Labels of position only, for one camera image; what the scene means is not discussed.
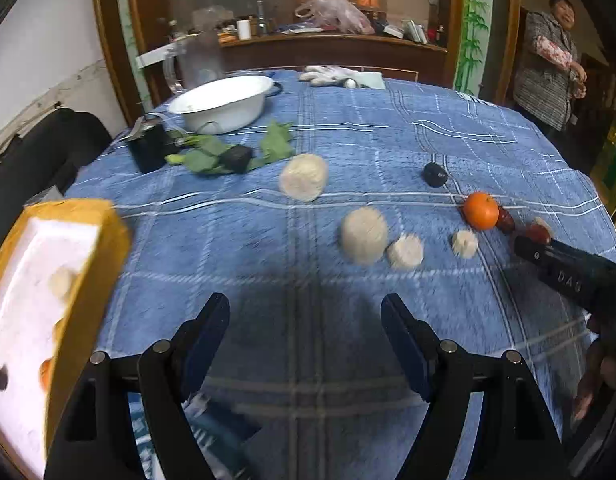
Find small white carton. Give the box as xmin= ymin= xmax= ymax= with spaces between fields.
xmin=402 ymin=20 xmax=429 ymax=43

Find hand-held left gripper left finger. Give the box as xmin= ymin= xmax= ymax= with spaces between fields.
xmin=44 ymin=292 xmax=231 ymax=480

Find white enamel basin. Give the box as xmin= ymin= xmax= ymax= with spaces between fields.
xmin=167 ymin=76 xmax=275 ymax=135

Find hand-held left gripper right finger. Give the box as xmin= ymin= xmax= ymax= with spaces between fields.
xmin=381 ymin=294 xmax=571 ymax=480

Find white work gloves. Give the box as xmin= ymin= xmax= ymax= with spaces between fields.
xmin=298 ymin=66 xmax=361 ymax=87

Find yellow box with white lining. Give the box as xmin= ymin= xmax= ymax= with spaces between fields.
xmin=0 ymin=199 xmax=133 ymax=480

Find pink plastic bag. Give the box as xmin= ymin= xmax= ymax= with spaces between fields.
xmin=294 ymin=0 xmax=376 ymax=35

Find large round beige fruit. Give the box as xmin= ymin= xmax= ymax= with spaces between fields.
xmin=279 ymin=154 xmax=329 ymax=202
xmin=340 ymin=206 xmax=389 ymax=264

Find person's right hand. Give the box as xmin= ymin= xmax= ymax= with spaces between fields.
xmin=575 ymin=330 xmax=616 ymax=421

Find clear glass pitcher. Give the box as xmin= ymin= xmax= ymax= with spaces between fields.
xmin=163 ymin=35 xmax=226 ymax=96

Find wooden glass cabinet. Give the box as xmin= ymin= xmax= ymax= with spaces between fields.
xmin=92 ymin=0 xmax=521 ymax=111

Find green leaves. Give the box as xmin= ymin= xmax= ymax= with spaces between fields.
xmin=165 ymin=120 xmax=295 ymax=176

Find small black device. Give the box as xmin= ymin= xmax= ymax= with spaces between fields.
xmin=126 ymin=116 xmax=169 ymax=173

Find black power adapter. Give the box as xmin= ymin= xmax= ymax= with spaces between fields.
xmin=223 ymin=145 xmax=253 ymax=173

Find bamboo print wall strip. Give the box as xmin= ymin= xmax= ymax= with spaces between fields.
xmin=455 ymin=0 xmax=490 ymax=95

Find blue plaid tablecloth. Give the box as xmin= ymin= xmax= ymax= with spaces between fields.
xmin=62 ymin=67 xmax=616 ymax=480

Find dark round fruit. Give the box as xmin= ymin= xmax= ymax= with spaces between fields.
xmin=422 ymin=162 xmax=449 ymax=188

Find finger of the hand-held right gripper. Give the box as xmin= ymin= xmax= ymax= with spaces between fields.
xmin=513 ymin=235 xmax=559 ymax=277

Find black sofa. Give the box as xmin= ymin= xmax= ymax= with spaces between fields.
xmin=0 ymin=107 xmax=112 ymax=263

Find long white box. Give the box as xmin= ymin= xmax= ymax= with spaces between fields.
xmin=138 ymin=46 xmax=189 ymax=68

